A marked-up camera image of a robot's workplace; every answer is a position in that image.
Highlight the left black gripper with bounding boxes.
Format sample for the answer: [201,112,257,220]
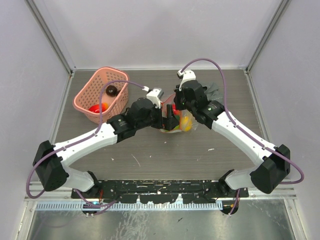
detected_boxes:
[136,103,179,131]

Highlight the clear zip top bag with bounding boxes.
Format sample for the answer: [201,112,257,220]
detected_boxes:
[159,94,199,134]

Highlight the yellow pear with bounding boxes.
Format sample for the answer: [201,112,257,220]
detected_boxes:
[179,116,192,132]

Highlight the pink plastic basket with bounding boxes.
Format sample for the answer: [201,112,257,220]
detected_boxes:
[72,67,130,124]

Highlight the red apple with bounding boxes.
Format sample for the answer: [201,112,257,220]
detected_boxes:
[172,104,180,116]

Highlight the green apple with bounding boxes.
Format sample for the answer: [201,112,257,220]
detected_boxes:
[164,124,182,133]

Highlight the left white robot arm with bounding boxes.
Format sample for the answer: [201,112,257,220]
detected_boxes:
[33,97,180,198]

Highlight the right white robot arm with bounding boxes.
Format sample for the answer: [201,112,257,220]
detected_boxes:
[174,80,290,197]

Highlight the grey cloth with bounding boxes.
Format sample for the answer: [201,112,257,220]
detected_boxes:
[203,82,224,104]

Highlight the dark brown fruit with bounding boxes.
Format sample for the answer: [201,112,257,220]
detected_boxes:
[105,85,119,98]

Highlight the red yellow mango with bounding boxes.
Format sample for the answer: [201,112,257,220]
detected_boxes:
[88,102,109,114]

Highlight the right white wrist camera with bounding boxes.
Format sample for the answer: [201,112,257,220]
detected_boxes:
[177,69,196,91]

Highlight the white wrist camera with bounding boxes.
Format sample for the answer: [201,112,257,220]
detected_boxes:
[177,69,196,91]
[142,86,164,109]

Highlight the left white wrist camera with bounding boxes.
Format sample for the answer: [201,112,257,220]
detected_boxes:
[142,86,164,109]

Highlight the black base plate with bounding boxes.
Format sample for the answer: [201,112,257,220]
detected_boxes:
[81,180,237,204]

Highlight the left aluminium frame post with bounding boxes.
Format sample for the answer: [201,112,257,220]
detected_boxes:
[24,0,76,75]

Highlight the aluminium frame post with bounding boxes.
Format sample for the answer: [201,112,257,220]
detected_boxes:
[245,0,292,74]
[24,0,76,75]

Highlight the right aluminium frame post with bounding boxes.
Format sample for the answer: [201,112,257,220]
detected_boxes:
[245,0,292,74]

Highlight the slotted cable duct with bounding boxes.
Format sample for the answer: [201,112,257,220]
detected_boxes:
[35,200,223,211]

